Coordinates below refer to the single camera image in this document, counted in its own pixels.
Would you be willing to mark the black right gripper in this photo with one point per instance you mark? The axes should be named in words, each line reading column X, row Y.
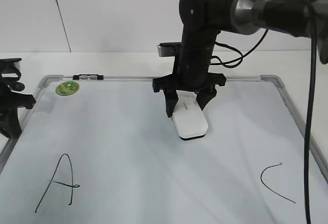
column 189, row 76

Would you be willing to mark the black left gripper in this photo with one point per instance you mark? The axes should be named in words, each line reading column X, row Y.
column 12, row 98

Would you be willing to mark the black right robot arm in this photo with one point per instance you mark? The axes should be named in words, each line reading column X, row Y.
column 203, row 20

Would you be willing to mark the white board with grey frame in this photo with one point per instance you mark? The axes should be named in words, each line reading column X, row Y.
column 109, row 154

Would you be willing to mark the round green sticker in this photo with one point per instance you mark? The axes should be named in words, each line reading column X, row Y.
column 67, row 88

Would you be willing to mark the black silver board hanger clip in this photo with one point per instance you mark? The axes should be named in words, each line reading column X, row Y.
column 88, row 77

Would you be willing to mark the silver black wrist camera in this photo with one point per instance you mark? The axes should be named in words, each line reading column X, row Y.
column 169, row 49

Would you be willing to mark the white rectangular board eraser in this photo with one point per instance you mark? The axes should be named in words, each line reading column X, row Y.
column 188, row 118

